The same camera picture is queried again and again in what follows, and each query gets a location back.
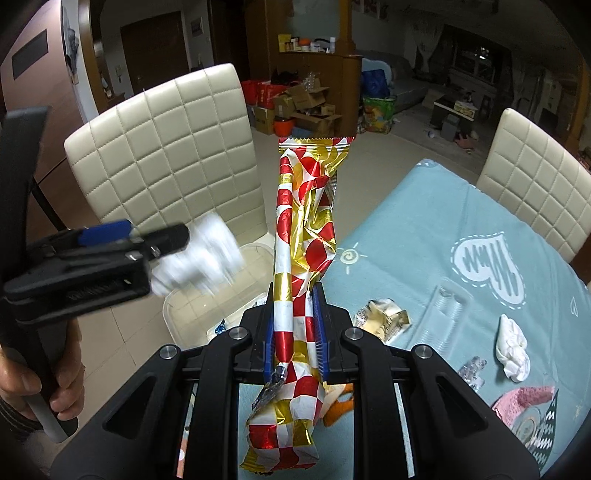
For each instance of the blue bag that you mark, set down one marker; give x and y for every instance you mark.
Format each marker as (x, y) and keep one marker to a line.
(375, 83)

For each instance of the blue white wrapper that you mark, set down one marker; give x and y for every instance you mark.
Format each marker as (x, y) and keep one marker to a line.
(219, 328)

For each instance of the orange bucket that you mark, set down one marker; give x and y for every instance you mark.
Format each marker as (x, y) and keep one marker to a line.
(284, 127)

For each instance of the clear plastic tray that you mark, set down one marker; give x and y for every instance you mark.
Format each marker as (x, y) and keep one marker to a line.
(443, 314)

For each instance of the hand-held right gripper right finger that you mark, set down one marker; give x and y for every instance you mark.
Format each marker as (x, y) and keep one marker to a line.
(319, 344)

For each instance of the red gold checkered snack wrapper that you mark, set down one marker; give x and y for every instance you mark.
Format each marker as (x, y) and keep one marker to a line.
(291, 277)

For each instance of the row of jars and bottles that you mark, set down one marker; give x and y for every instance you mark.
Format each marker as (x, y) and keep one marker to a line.
(307, 45)

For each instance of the colourful printed bag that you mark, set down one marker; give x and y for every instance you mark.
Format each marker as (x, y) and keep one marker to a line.
(378, 115)

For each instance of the pile of cardboard boxes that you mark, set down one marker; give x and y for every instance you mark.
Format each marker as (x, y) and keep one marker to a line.
(304, 104)

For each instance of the dark coffee table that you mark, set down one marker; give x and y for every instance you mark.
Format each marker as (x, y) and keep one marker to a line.
(455, 108)

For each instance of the crumpled clear foil scrap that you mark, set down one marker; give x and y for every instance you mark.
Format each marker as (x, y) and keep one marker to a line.
(472, 371)

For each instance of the light blue printed tablecloth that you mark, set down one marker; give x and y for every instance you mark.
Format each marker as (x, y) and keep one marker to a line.
(415, 221)

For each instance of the wooden partition cabinet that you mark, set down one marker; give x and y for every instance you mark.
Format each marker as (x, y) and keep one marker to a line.
(351, 78)

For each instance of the person's left hand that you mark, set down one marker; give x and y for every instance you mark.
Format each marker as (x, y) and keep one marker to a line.
(18, 383)

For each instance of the clear plastic bin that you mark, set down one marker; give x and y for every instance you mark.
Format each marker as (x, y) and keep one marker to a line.
(194, 318)

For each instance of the white tissue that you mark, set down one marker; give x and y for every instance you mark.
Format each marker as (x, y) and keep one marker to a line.
(512, 346)
(203, 254)

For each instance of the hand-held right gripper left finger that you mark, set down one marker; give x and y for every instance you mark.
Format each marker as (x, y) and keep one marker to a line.
(270, 344)

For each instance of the grey sofa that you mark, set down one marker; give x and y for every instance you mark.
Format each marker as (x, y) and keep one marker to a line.
(411, 87)

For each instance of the clear round plastic lid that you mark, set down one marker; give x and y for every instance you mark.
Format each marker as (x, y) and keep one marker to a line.
(526, 431)

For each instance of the cream quilted leather chair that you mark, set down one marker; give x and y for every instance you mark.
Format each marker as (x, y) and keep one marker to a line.
(535, 184)
(175, 152)

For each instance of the brown wooden door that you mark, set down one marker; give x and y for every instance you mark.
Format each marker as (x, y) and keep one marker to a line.
(154, 50)

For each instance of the crumpled gold wrapper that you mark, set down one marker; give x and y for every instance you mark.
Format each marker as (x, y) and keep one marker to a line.
(381, 318)

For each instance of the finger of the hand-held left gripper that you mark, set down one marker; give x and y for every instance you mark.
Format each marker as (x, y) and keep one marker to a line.
(166, 240)
(104, 233)

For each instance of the grey box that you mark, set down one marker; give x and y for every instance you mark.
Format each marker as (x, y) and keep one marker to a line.
(450, 127)

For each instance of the red box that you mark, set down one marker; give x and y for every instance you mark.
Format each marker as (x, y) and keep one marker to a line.
(263, 92)

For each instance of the pink slippers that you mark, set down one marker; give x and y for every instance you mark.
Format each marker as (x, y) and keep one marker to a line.
(464, 141)

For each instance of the curtained window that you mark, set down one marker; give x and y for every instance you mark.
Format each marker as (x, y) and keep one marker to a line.
(466, 50)

